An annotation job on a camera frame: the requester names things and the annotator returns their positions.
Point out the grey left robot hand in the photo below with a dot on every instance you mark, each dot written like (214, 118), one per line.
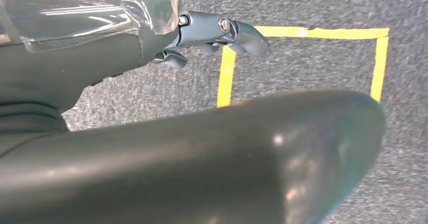
(83, 65)

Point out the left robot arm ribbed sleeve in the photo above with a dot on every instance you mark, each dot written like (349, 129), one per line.
(26, 122)

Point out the yellow floor tape square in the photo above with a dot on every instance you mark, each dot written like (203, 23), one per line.
(226, 75)

